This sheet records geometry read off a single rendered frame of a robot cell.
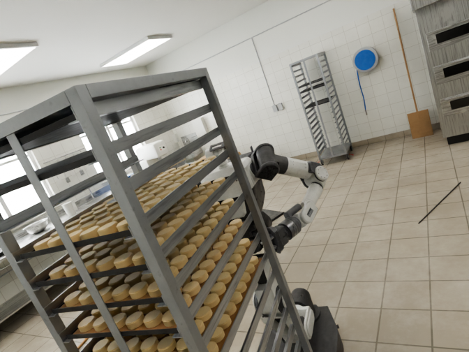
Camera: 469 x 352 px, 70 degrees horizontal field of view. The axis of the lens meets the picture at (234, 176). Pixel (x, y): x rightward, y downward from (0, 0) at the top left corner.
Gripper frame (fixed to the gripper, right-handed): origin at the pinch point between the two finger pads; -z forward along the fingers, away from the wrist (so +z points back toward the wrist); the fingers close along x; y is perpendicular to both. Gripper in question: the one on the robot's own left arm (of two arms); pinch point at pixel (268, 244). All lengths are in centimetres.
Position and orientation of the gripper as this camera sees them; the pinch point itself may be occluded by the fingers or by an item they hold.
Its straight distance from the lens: 149.0
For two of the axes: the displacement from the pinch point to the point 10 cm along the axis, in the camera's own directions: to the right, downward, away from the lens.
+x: -3.5, -9.1, -2.3
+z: 7.2, -4.2, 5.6
